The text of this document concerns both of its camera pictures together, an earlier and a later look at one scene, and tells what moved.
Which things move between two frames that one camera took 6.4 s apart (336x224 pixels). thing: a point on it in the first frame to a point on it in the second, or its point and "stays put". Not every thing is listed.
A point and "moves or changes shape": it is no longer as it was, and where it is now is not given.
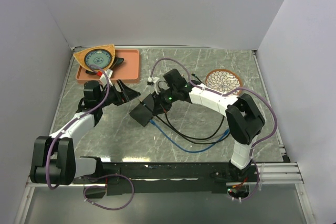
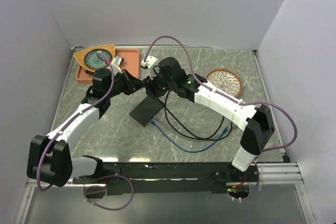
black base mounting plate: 166,177 stays put
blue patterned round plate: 100,57 stays put
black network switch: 142,114 stays put
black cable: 186,138 to 196,135
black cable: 196,77 moves or changes shape
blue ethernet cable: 186,150 stays put
